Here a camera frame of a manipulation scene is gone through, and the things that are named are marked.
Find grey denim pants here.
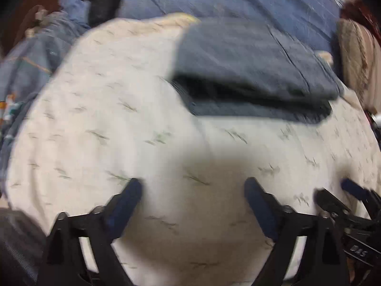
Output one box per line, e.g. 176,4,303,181
171,19,344,124

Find cream leaf-print quilt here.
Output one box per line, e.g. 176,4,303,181
6,14,380,285

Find blue printed bedsheet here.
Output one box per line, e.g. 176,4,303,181
1,0,90,185

